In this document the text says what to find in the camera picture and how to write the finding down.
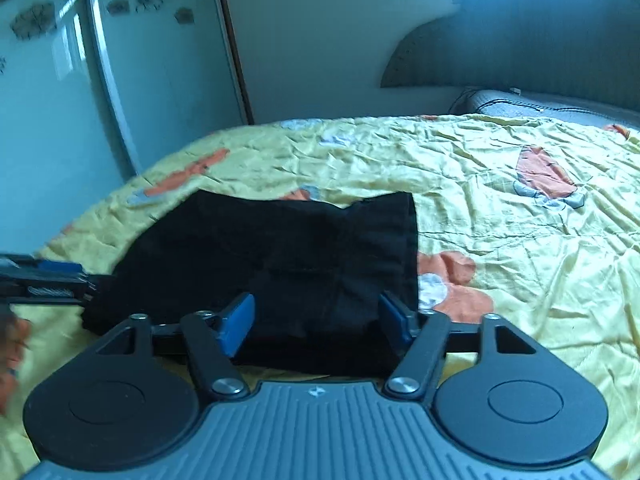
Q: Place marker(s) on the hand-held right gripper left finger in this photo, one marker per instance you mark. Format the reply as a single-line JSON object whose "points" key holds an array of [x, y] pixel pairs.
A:
{"points": [[236, 322]]}

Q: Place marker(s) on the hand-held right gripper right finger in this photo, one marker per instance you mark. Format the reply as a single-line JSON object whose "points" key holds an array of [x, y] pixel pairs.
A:
{"points": [[397, 319]]}

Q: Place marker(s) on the wardrobe with flower decals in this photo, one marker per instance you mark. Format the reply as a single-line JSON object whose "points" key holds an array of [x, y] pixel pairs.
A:
{"points": [[150, 85]]}

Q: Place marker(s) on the black pants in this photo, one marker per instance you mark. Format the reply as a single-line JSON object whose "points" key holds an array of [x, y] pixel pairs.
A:
{"points": [[275, 260]]}

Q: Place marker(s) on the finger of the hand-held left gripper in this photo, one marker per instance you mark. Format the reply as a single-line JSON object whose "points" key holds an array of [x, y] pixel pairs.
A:
{"points": [[55, 266]]}

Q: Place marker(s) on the yellow printed blanket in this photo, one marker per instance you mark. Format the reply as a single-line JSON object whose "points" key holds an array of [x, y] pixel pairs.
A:
{"points": [[500, 240]]}

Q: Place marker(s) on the dark leather pillow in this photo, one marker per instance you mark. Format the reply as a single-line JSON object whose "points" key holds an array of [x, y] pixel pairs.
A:
{"points": [[525, 106]]}

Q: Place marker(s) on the dark padded headboard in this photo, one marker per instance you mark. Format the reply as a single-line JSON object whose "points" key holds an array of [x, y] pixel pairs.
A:
{"points": [[525, 35]]}

